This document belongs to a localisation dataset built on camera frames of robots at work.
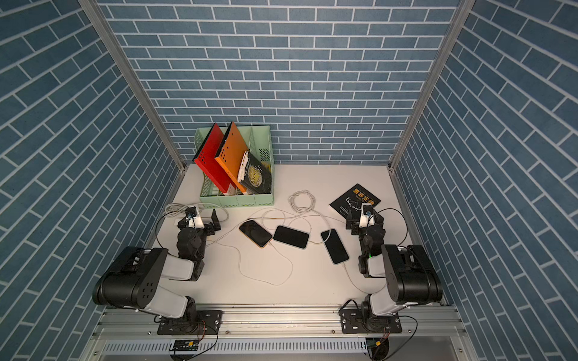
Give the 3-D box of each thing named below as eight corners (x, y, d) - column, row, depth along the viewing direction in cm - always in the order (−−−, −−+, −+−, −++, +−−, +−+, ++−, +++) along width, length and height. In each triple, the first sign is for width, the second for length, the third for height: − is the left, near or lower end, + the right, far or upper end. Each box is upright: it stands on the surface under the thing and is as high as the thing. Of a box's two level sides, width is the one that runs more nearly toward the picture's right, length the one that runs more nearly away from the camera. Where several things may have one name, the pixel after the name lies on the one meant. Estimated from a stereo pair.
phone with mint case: (272, 240, 95) (272, 237, 93) (277, 227, 99) (277, 224, 97) (306, 249, 93) (306, 246, 91) (309, 235, 97) (310, 233, 95)
